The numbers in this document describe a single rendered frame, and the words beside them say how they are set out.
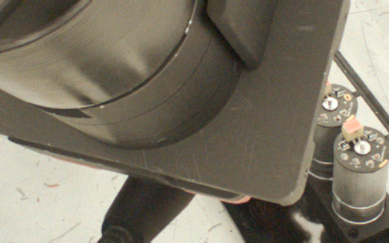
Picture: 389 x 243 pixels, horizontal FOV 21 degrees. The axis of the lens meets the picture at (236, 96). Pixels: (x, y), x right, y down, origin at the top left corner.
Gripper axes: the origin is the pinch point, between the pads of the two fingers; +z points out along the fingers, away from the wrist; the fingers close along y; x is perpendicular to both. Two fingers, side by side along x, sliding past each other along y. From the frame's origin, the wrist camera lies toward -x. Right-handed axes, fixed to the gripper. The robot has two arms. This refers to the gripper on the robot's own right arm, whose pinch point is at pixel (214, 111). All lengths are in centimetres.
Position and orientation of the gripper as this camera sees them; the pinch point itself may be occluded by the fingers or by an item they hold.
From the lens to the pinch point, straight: 37.4
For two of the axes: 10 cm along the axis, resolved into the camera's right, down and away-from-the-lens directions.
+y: -9.5, -2.1, 2.4
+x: -2.5, 9.5, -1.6
